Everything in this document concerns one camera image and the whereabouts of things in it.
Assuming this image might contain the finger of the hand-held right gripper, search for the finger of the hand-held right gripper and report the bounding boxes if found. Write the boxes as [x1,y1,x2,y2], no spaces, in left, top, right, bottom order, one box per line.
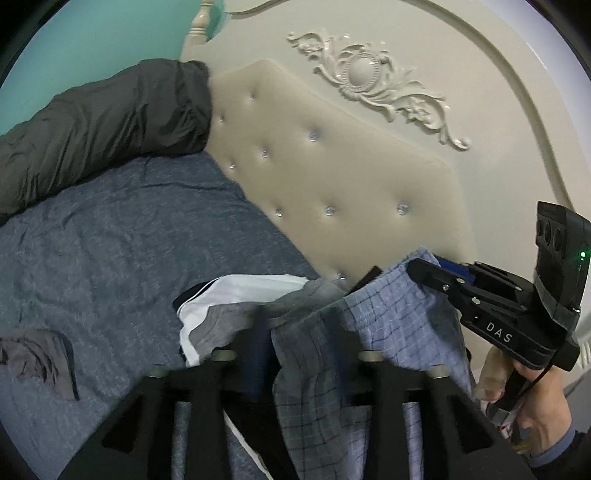
[407,257,477,302]
[435,257,477,278]

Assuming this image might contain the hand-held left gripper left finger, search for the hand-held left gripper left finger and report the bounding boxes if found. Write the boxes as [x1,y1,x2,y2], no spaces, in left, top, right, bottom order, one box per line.
[58,307,298,480]

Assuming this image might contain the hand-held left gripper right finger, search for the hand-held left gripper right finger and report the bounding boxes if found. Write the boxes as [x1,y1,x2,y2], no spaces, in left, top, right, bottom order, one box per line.
[322,310,533,480]

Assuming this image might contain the blue plaid shorts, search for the blue plaid shorts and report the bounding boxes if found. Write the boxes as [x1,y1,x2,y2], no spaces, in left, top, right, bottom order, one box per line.
[270,247,477,480]

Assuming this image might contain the person's right forearm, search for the person's right forearm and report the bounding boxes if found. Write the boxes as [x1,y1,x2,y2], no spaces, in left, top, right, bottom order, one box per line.
[525,424,591,480]

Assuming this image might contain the person's right hand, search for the person's right hand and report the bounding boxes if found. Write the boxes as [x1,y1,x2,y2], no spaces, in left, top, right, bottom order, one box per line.
[475,345,576,459]

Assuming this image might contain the grey folded garment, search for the grey folded garment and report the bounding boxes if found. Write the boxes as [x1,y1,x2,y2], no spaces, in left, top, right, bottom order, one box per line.
[191,278,345,358]

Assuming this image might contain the white folded garment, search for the white folded garment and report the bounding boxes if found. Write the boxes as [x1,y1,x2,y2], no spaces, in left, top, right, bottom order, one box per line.
[173,274,311,367]

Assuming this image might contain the cream tufted headboard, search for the cream tufted headboard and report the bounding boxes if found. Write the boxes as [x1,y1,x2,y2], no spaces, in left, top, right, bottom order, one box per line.
[179,0,591,370]

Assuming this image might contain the blue-grey bed sheet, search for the blue-grey bed sheet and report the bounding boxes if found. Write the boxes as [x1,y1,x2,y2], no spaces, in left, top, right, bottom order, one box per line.
[0,151,324,480]

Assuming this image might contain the dark grey crumpled garment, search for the dark grey crumpled garment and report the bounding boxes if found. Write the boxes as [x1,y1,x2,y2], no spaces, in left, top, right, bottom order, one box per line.
[0,329,81,401]

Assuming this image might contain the dark grey rolled duvet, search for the dark grey rolled duvet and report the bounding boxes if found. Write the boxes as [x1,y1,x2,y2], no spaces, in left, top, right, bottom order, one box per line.
[0,59,214,216]

